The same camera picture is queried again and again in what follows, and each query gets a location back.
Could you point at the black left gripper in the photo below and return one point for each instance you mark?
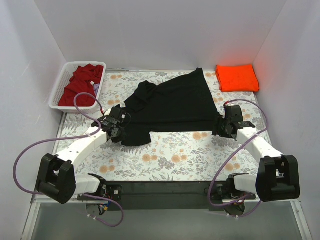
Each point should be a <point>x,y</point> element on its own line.
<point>119,132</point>

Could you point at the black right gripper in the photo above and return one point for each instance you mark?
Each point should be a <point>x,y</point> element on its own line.
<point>219,126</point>

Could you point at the black t-shirt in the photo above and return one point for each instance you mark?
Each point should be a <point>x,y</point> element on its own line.
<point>182,104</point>

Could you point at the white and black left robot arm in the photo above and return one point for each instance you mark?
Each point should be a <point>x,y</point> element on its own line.
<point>57,178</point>

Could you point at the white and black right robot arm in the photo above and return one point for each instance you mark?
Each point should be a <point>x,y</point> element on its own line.
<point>277,177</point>

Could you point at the lavender garment in basket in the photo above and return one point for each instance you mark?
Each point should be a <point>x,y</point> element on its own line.
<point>96,87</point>

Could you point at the folded orange t-shirt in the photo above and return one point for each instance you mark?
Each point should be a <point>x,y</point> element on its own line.
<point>240,78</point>

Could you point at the floral patterned table mat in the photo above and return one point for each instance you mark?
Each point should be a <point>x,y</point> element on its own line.
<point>171,156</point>

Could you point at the red t-shirt in basket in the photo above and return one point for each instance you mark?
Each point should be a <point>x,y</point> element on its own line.
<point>80,82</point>

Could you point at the white plastic laundry basket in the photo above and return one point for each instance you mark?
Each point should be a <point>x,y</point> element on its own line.
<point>64,79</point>

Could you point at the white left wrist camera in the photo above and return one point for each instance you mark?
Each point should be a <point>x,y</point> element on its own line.
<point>106,113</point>

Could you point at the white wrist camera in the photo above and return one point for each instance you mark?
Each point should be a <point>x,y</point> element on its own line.
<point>227,107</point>
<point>106,113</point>

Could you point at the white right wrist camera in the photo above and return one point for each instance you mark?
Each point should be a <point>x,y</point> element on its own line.
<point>227,107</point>

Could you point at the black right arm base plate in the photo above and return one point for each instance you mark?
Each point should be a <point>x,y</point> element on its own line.
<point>221,191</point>

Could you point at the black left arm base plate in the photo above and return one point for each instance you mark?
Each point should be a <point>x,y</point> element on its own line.
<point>109,191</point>

